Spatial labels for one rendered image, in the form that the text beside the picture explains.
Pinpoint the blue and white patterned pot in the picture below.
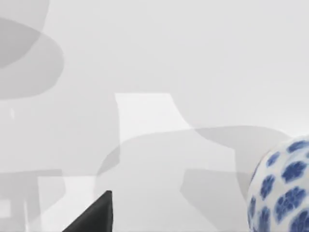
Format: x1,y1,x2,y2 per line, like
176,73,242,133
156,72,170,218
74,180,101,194
246,134,309,232

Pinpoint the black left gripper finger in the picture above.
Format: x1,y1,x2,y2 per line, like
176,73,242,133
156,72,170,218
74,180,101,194
62,190,114,232

